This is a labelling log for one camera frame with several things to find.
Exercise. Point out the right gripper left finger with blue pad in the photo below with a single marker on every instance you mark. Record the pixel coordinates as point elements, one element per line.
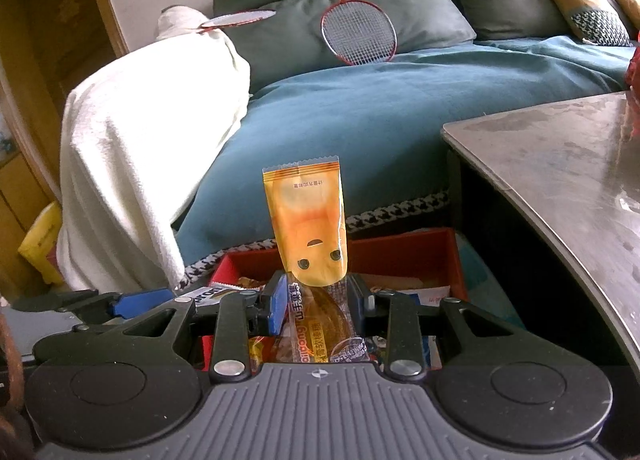
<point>243,314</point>

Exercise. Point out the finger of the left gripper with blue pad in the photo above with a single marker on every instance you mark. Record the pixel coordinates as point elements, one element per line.
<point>135,304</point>

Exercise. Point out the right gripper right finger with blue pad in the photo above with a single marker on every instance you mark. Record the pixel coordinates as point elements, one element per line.
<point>393,316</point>

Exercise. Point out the orange bread packet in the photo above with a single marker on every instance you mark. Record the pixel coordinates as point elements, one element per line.
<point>305,202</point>

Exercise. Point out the white spicy strip packet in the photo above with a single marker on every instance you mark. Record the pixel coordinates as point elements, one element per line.
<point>429,299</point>

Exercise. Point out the red cardboard box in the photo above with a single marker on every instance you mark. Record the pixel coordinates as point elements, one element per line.
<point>431,257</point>

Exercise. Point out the yellow container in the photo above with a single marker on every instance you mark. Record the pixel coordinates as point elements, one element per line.
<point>38,247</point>

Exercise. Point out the white towel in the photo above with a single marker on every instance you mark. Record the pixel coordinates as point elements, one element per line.
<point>137,138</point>

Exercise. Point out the teal sofa blanket houndstooth trim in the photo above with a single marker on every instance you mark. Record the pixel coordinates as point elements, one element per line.
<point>382,122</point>

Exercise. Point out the dark coffee table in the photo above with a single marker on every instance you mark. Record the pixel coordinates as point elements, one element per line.
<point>549,195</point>

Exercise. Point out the red badminton racket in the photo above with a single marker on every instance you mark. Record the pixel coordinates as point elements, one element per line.
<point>358,32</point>

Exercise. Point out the wooden cabinet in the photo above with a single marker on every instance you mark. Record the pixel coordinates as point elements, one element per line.
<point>47,47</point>

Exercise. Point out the red fruit bag on table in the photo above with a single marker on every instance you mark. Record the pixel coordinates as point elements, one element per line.
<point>632,78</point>

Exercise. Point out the orange patterned cushion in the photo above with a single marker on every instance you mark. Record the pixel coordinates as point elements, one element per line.
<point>582,5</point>

